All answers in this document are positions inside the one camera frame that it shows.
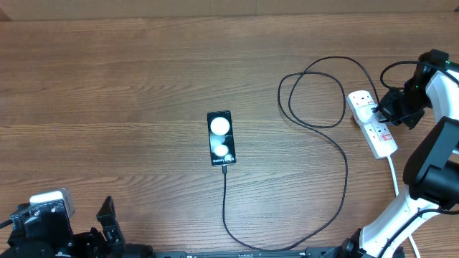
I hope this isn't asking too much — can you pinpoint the white power strip cord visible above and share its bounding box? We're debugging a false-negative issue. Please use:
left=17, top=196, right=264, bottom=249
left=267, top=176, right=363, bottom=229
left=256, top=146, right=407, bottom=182
left=386, top=155, right=422, bottom=258

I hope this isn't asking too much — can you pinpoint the white charger plug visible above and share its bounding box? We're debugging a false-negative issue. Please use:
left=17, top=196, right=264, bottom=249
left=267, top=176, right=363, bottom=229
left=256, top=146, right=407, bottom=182
left=353, top=104, right=381, bottom=126

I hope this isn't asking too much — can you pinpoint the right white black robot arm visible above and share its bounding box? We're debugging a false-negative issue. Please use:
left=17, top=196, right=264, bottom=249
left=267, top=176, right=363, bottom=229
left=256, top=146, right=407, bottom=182
left=324, top=49, right=458, bottom=257

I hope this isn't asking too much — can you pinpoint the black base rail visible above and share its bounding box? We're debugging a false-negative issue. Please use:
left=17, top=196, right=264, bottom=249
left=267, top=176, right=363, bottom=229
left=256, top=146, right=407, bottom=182
left=153, top=246, right=406, bottom=258

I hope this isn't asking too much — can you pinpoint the white power strip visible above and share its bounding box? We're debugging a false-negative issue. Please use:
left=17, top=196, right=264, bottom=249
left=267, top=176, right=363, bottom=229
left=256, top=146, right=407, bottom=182
left=346, top=90, right=397, bottom=159

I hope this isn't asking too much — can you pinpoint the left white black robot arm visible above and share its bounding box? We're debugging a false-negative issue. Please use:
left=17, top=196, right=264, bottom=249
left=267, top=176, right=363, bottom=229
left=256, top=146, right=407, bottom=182
left=1, top=196, right=155, bottom=258

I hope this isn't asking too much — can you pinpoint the black Galaxy phone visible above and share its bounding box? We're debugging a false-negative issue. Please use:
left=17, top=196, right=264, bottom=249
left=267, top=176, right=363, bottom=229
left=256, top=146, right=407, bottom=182
left=207, top=110, right=237, bottom=166

